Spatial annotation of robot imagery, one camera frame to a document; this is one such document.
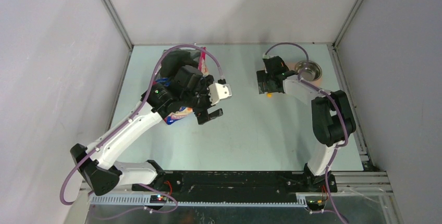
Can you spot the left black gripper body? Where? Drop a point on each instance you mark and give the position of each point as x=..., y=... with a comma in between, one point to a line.
x=199, y=99

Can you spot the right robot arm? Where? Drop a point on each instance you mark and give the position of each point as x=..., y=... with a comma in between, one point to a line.
x=332, y=118

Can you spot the electronics board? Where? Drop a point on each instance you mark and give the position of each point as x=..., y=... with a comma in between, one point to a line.
x=158, y=199
x=315, y=206

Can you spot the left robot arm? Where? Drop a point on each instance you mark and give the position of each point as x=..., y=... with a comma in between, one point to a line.
x=97, y=162

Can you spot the left electronics board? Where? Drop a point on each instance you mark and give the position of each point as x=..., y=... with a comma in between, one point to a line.
x=158, y=199

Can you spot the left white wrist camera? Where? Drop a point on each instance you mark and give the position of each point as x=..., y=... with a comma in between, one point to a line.
x=218, y=92

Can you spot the colourful pet food bag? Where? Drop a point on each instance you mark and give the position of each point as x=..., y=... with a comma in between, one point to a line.
x=191, y=56

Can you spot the right steel bowl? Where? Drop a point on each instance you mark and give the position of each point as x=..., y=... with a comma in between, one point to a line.
x=308, y=70

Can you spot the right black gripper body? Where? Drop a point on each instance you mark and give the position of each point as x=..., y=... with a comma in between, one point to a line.
x=265, y=78

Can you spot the right electronics board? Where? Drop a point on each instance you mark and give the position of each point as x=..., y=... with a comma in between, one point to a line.
x=315, y=206

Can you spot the pink double bowl stand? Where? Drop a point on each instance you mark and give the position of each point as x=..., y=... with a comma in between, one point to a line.
x=310, y=81

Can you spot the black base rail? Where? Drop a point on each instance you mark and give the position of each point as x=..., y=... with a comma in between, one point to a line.
x=240, y=186

